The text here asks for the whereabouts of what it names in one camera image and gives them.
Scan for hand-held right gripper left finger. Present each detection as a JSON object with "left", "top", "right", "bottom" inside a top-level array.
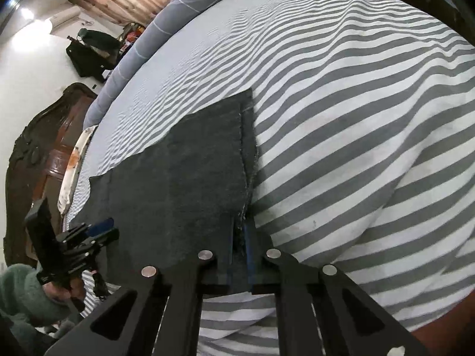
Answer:
[{"left": 44, "top": 226, "right": 248, "bottom": 356}]

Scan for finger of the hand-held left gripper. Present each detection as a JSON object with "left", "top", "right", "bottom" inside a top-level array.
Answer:
[
  {"left": 89, "top": 219, "right": 114, "bottom": 233},
  {"left": 93, "top": 228, "right": 120, "bottom": 247}
]

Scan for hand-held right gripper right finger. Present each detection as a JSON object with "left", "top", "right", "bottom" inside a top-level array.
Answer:
[{"left": 243, "top": 224, "right": 431, "bottom": 356}]

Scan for dark grey denim pants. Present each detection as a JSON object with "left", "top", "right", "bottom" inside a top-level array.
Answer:
[{"left": 69, "top": 88, "right": 260, "bottom": 293}]

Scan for person's left forearm green sleeve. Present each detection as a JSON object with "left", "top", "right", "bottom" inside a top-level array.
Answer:
[{"left": 0, "top": 263, "right": 73, "bottom": 329}]

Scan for person's left hand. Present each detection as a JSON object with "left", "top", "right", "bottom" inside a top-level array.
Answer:
[{"left": 46, "top": 274, "right": 89, "bottom": 306}]

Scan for floral pillow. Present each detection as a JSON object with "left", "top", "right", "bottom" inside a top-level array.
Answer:
[{"left": 57, "top": 124, "right": 98, "bottom": 214}]

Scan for carved dark wooden headboard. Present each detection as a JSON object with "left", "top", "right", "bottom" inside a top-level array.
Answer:
[{"left": 4, "top": 82, "right": 98, "bottom": 268}]

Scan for hanging dark clothes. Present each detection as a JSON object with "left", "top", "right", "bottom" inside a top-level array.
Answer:
[{"left": 66, "top": 29, "right": 122, "bottom": 83}]

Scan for grey white striped bed sheet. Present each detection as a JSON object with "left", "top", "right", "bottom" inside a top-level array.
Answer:
[{"left": 61, "top": 0, "right": 475, "bottom": 356}]

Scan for grey bolster with white lines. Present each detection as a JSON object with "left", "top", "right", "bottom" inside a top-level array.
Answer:
[{"left": 82, "top": 0, "right": 235, "bottom": 130}]

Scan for white air conditioner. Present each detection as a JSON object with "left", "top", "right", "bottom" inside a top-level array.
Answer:
[{"left": 49, "top": 5, "right": 81, "bottom": 29}]

